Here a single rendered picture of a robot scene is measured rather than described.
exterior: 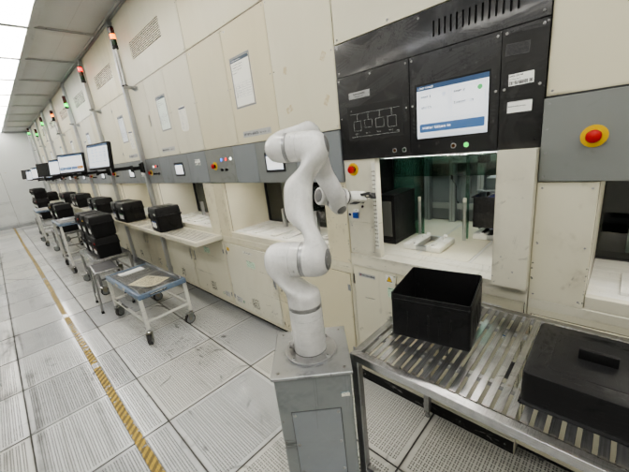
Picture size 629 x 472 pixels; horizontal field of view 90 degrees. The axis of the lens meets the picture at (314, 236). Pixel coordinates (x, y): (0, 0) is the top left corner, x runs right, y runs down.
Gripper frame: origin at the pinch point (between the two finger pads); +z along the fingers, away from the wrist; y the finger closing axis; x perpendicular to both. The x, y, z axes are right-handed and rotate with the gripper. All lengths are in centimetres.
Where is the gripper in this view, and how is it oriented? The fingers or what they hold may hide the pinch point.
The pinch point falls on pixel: (368, 198)
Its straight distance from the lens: 167.3
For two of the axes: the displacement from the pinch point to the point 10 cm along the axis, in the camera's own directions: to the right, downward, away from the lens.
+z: 8.3, -0.3, 5.5
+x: -1.2, -9.8, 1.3
